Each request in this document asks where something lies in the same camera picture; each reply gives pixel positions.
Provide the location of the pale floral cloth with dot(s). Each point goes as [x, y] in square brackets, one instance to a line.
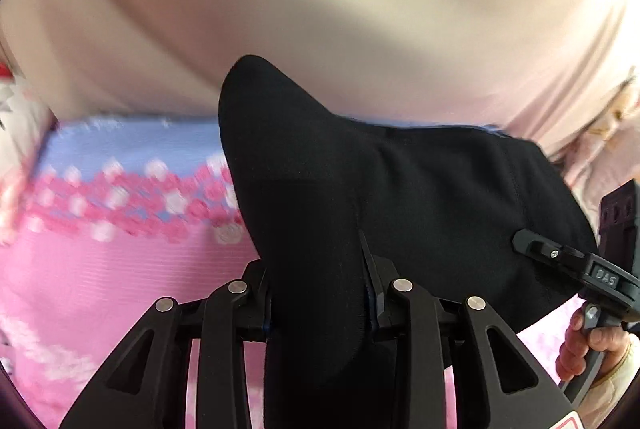
[605, 129]

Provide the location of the person's right hand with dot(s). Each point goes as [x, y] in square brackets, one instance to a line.
[600, 339]

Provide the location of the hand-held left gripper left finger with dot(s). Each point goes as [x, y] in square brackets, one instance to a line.
[257, 304]

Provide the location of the pink floral blanket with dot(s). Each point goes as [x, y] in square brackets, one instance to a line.
[125, 259]

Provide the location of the black pants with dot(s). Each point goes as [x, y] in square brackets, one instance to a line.
[325, 184]

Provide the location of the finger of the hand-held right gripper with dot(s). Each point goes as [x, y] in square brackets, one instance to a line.
[545, 249]

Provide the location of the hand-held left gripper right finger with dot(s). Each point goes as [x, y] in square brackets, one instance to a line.
[382, 304]

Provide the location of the white cat face pillow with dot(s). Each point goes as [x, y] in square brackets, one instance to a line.
[20, 149]

